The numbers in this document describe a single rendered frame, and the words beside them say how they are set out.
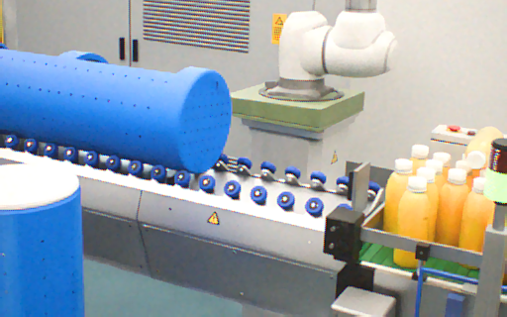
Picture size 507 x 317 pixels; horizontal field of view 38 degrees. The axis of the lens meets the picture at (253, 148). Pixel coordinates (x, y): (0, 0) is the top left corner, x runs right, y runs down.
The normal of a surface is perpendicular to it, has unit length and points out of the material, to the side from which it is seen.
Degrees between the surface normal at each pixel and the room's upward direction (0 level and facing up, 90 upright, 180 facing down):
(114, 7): 90
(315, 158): 90
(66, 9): 90
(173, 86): 42
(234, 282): 109
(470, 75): 90
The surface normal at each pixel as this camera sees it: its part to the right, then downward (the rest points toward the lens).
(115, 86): -0.33, -0.42
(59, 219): 0.83, 0.19
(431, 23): -0.50, 0.22
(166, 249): -0.45, 0.54
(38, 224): 0.59, 0.25
